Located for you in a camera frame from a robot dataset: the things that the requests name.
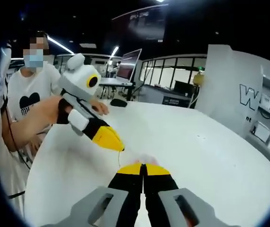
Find person's torso in white shirt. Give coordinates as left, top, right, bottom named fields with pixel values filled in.
left=0, top=60, right=63, bottom=211

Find yellow container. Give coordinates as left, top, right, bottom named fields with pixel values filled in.
left=193, top=70, right=206, bottom=88

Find person's left hand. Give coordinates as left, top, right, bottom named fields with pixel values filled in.
left=89, top=101, right=109, bottom=116

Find grey partition panel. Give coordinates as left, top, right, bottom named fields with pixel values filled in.
left=194, top=44, right=264, bottom=140

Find computer monitor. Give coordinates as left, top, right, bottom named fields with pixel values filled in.
left=116, top=48, right=143, bottom=83

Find clear resealable bag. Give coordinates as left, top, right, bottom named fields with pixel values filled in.
left=117, top=148, right=161, bottom=170

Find set of white storage bins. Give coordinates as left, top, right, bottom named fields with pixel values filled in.
left=253, top=93, right=270, bottom=142

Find black computer mouse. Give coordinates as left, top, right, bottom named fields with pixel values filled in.
left=110, top=98, right=128, bottom=108

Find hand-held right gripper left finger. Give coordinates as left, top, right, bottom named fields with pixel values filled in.
left=41, top=164, right=143, bottom=227

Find hanging dark screen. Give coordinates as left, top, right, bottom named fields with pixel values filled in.
left=112, top=3, right=169, bottom=44

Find thin black cable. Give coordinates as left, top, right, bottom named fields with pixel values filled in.
left=1, top=73, right=34, bottom=167

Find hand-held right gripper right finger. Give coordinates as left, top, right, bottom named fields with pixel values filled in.
left=141, top=163, right=241, bottom=227

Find dark workbench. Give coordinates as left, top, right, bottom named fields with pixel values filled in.
left=139, top=85, right=197, bottom=110

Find blue face mask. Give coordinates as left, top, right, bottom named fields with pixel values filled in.
left=23, top=55, right=44, bottom=69

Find grey desk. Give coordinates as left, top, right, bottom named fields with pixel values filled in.
left=99, top=78, right=134, bottom=87

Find black box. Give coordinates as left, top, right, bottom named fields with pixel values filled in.
left=174, top=80, right=195, bottom=94

